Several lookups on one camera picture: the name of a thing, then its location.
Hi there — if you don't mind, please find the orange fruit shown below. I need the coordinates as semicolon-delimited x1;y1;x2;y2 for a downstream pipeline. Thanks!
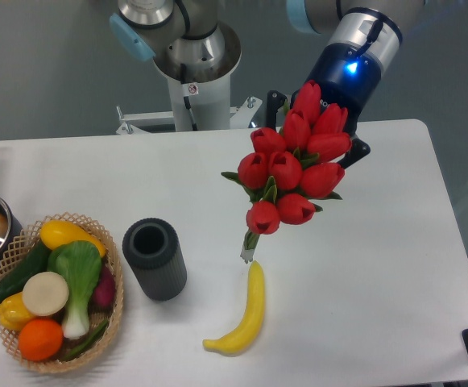
19;318;64;361

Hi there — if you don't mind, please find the woven wicker basket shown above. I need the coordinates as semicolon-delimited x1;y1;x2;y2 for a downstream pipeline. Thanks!
0;213;124;374

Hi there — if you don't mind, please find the dark green cucumber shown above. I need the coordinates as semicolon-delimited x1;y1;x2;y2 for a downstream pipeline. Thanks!
0;241;51;303

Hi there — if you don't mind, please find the white round radish slice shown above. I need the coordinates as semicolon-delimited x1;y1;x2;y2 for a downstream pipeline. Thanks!
22;272;69;317

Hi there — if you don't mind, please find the green bok choy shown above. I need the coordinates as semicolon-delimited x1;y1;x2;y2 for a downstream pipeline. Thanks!
48;240;101;339

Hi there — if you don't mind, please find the yellow squash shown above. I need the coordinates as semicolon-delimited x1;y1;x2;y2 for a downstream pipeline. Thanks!
39;220;106;258

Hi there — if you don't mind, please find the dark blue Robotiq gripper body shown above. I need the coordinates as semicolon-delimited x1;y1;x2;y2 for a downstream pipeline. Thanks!
308;8;402;134

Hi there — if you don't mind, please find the black cable on pedestal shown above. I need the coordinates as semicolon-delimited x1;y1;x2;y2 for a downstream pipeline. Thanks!
179;63;199;131

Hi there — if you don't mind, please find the red tulip bouquet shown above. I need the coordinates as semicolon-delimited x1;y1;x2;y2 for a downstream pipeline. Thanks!
222;80;354;263

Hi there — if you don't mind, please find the yellow bell pepper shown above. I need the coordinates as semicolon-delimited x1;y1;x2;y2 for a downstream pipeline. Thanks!
0;292;36;331

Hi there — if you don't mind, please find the dark grey ribbed vase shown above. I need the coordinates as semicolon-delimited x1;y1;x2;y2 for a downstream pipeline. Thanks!
122;218;188;302

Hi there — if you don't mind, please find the yellow banana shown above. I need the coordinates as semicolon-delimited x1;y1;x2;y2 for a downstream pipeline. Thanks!
202;261;266;356

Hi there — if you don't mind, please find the green bean pod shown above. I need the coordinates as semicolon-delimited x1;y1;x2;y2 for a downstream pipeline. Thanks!
60;320;109;362

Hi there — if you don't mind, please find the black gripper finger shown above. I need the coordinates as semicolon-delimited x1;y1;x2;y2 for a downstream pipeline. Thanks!
265;89;288;131
338;135;371;169

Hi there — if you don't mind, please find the purple red onion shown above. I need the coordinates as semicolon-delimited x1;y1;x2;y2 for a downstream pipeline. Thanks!
92;265;115;309

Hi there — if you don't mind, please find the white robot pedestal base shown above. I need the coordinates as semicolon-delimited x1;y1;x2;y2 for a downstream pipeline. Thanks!
116;74;263;135

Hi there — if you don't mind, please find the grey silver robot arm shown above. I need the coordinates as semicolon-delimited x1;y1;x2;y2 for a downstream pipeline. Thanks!
110;1;425;135

